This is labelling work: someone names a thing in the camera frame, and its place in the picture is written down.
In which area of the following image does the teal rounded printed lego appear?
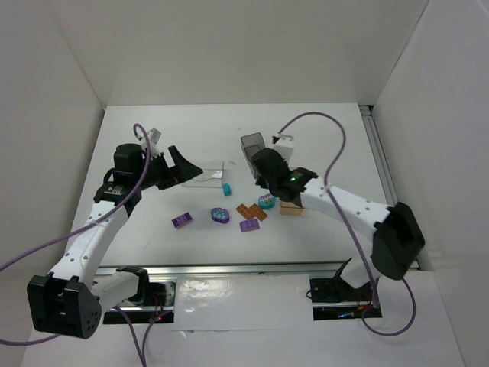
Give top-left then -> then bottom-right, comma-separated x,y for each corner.
258,193 -> 276,210

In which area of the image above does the small teal lego brick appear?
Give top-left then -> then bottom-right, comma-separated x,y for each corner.
222,183 -> 232,196

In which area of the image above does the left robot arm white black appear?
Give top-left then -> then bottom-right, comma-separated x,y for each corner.
27,144 -> 202,339

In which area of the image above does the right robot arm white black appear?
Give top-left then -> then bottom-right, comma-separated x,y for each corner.
251,148 -> 425,289

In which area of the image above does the amber plastic container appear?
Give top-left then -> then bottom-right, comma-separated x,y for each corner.
280,201 -> 304,216

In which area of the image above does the clear plastic container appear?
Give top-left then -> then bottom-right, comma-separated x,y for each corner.
182,160 -> 225,189

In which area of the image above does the orange flat lego plate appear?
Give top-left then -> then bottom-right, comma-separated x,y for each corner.
236,203 -> 267,222

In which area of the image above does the dark grey plastic container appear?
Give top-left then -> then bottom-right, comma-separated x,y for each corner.
241,132 -> 266,180

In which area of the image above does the light purple curved lego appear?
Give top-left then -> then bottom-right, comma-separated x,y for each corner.
239,218 -> 260,233

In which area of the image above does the purple lego brick left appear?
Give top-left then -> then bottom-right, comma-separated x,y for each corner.
171,212 -> 193,229

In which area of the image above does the purple rounded printed lego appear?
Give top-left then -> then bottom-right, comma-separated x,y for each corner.
211,207 -> 230,224

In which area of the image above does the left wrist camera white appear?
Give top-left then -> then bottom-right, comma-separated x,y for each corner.
139,128 -> 161,159

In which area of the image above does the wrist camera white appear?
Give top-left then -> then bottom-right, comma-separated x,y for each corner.
139,128 -> 161,159
272,133 -> 294,164

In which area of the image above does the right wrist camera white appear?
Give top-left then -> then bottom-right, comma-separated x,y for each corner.
272,133 -> 294,164

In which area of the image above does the aluminium rail front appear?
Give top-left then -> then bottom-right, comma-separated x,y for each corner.
95,261 -> 356,277

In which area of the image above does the aluminium rail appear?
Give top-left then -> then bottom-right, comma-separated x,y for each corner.
95,261 -> 356,277
358,105 -> 398,205

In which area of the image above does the aluminium rail right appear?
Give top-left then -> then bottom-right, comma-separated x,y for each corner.
358,105 -> 398,205

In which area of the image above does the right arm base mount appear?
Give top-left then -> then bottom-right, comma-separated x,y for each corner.
306,278 -> 382,321

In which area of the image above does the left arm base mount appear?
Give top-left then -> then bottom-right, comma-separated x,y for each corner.
92,273 -> 176,325

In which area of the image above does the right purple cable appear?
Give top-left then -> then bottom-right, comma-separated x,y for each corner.
274,111 -> 418,337

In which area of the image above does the purple cable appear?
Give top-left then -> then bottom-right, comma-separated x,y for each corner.
274,111 -> 418,337
0,122 -> 169,366

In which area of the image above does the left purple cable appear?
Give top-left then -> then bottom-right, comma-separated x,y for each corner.
0,122 -> 169,366

